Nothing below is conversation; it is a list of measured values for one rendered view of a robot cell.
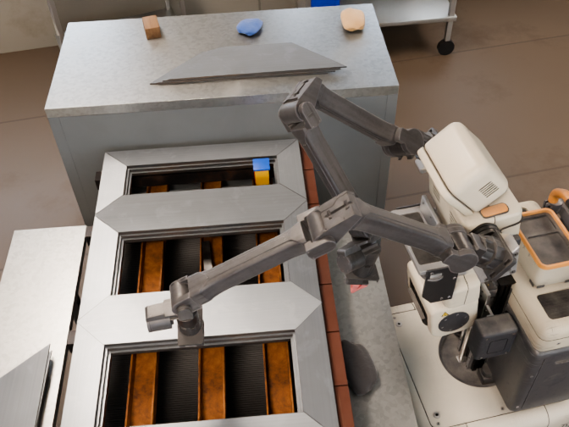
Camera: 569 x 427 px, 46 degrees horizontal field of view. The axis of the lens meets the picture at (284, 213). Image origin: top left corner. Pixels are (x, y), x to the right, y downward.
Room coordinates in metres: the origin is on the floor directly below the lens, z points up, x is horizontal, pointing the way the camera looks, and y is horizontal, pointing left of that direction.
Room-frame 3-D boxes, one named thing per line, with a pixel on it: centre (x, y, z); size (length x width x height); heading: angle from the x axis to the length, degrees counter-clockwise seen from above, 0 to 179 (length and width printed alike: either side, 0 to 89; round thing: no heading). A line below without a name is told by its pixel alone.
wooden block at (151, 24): (2.48, 0.52, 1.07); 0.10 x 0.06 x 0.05; 14
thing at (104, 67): (2.32, 0.22, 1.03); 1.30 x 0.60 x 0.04; 93
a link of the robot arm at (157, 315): (0.97, 0.29, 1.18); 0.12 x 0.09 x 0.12; 100
